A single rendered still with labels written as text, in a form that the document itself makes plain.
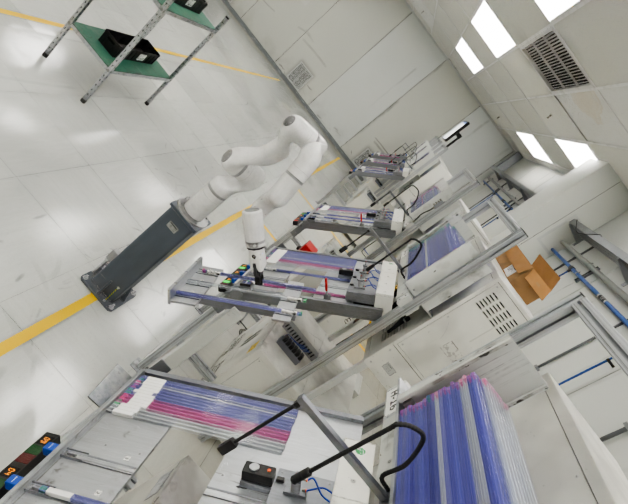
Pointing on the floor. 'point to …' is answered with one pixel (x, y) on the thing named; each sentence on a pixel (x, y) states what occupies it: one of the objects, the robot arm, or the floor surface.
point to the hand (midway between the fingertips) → (259, 279)
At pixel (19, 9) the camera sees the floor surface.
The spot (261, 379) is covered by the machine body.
